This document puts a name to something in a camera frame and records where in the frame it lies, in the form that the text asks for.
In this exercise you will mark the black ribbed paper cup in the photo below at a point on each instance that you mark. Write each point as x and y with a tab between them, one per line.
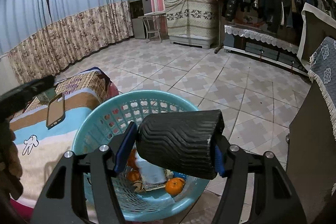
183	142

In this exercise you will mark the peeled orange peel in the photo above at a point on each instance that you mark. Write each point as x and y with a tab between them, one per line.
133	176

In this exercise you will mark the covered chest with cloth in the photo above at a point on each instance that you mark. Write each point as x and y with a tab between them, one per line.
192	22

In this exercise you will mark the turquoise plastic laundry basket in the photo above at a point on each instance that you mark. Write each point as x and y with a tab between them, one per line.
139	202

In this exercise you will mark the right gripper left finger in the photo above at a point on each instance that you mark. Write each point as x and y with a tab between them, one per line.
62	199

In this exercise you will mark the water dispenser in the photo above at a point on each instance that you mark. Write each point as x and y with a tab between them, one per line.
138	8

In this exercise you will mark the cartoon striped blanket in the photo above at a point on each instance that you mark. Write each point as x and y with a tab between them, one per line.
39	147

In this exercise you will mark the blue floral curtain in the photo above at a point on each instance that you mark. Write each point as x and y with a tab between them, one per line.
43	37

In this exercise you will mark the low shelf with lace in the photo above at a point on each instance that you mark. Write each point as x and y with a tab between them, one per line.
262	47

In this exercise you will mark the blue plastic bag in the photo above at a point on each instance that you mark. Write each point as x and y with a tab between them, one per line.
180	175

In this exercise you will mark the brown phone case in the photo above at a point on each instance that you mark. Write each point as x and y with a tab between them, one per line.
56	112

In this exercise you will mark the blue patterned sofa cover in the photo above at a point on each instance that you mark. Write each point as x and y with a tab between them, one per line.
322	71

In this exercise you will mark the teal cardboard box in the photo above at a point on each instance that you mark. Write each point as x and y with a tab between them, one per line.
46	96

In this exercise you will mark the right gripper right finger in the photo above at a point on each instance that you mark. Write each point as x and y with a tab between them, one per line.
274	199

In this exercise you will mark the whole orange mandarin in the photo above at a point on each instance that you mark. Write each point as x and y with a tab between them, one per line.
175	186

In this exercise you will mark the orange snack bag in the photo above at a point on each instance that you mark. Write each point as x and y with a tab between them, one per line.
131	160

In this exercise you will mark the white paper card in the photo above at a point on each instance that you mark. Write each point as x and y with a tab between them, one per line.
149	172

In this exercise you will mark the printed snack wrapper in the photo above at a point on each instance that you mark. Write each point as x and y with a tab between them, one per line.
152	184

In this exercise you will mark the white cabinet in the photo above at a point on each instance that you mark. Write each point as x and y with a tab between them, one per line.
8	80

